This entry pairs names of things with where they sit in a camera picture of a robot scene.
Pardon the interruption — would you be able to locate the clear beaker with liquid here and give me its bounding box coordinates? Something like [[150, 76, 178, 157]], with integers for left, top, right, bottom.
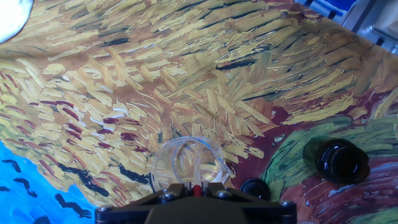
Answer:
[[150, 136, 231, 192]]

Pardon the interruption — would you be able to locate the tissue paper pack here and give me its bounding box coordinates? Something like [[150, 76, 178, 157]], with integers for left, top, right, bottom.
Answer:
[[310, 0, 358, 17]]

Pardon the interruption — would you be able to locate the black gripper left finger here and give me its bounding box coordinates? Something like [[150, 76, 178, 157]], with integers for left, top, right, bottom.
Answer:
[[94, 182, 193, 224]]

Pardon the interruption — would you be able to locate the brown glass bottle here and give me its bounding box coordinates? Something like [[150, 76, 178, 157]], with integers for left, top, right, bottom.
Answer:
[[314, 138, 371, 185]]

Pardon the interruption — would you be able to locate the red bulb glass dropper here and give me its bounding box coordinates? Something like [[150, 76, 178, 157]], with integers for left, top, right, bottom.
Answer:
[[192, 149, 203, 197]]

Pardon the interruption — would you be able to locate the black bottle cap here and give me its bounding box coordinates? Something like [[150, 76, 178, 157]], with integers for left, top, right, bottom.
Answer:
[[239, 177, 272, 202]]

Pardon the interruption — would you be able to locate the white round object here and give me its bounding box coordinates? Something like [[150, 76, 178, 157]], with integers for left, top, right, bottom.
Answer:
[[0, 0, 35, 45]]

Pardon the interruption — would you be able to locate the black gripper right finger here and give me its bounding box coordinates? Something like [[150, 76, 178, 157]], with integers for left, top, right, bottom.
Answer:
[[201, 181, 298, 224]]

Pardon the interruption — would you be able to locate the painted wheatfield print cloth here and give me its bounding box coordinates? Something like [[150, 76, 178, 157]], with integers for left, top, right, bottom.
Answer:
[[0, 0, 398, 224]]

